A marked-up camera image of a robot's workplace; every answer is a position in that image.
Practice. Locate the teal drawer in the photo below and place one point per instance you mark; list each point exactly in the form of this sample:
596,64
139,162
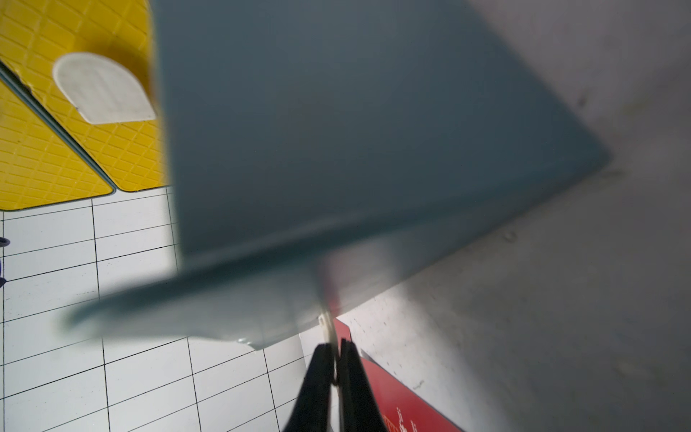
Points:
321,152

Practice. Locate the yellow drawer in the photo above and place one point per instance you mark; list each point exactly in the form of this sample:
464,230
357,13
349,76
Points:
37,167
35,34

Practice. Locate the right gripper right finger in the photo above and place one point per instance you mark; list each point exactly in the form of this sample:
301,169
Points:
358,410

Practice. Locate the red postcard small white text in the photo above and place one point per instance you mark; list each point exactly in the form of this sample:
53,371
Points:
400,408

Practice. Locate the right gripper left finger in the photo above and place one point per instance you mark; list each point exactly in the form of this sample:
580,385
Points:
311,410

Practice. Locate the teal drawer cabinet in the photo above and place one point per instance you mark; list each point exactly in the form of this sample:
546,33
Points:
12,81

